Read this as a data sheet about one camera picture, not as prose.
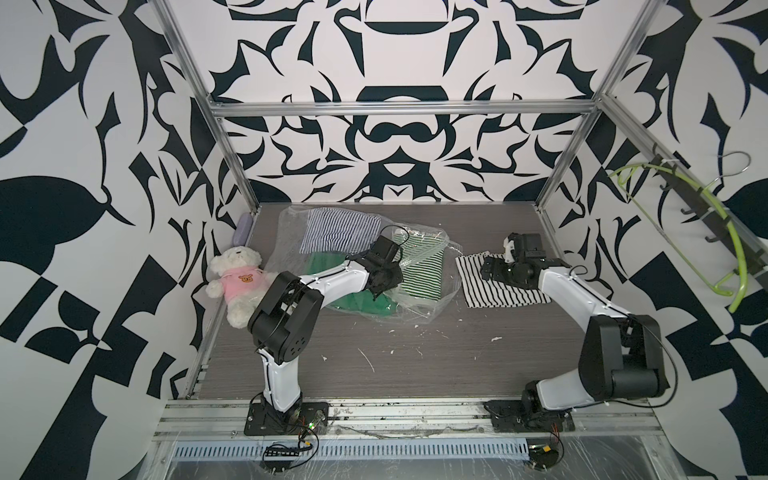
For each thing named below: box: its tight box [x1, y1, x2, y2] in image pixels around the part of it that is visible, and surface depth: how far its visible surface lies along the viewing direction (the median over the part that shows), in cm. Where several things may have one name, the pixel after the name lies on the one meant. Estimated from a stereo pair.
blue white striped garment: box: [299, 207, 383, 254], surface depth 107 cm
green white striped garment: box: [393, 233, 445, 301], surface depth 100 cm
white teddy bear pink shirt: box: [206, 246, 279, 329], surface depth 93 cm
